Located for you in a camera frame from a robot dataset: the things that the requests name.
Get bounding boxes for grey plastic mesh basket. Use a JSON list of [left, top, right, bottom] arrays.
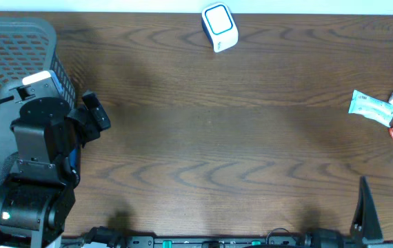
[[0, 17, 77, 183]]

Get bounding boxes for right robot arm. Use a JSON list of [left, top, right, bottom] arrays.
[[302, 176, 393, 248]]

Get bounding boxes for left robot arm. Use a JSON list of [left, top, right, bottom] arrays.
[[0, 70, 111, 247]]

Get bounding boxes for teal snack packet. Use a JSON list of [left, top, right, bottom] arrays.
[[348, 90, 393, 127]]

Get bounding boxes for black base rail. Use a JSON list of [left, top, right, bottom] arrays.
[[61, 227, 384, 248]]

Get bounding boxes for white barcode scanner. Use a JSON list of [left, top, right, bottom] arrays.
[[201, 2, 239, 53]]

